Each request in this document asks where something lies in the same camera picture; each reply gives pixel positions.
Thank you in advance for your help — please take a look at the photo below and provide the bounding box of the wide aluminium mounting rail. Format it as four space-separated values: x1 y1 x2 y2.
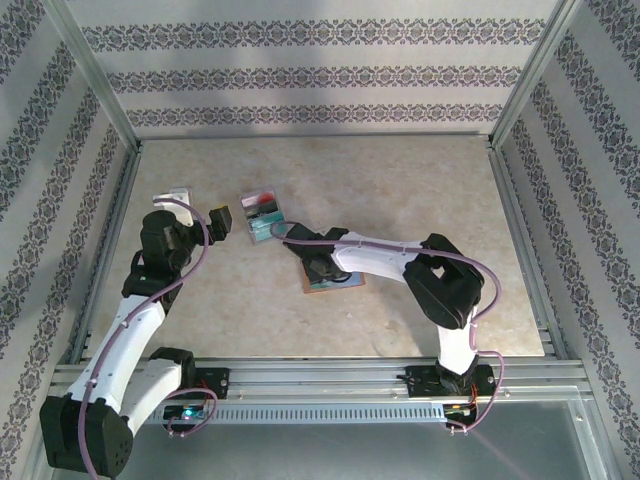
47 355 589 402

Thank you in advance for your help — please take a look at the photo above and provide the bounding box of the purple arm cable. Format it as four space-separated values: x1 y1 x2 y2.
78 196 220 480
269 221 504 436

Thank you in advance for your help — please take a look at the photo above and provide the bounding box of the clear plastic card box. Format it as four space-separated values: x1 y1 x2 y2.
238 187 291 246

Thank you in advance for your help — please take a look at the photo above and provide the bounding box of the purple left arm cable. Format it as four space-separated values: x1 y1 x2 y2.
78 196 220 480

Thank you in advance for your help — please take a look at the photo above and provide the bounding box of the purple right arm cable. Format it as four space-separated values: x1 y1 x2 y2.
269 221 504 436

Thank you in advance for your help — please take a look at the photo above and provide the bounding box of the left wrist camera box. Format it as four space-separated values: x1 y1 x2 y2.
151 186 195 227

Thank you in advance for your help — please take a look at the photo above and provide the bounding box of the pink leather card holder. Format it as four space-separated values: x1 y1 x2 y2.
301 258 367 297

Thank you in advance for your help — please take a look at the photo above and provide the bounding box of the red white credit card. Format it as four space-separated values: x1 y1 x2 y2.
241 189 279 209

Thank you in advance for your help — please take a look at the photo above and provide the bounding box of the aluminium frame post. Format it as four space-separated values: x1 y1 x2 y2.
488 0 587 151
42 0 141 151

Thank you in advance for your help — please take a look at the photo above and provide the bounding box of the grey sheet metal panel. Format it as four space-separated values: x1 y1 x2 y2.
29 399 609 480

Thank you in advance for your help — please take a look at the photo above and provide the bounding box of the slotted grey cable duct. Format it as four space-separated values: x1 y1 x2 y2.
144 403 447 425

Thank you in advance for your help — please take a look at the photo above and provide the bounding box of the aluminium side rail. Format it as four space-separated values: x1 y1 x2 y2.
484 139 574 361
67 142 146 364

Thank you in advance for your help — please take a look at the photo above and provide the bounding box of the thin aluminium crossbar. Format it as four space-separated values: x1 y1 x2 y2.
137 130 496 142

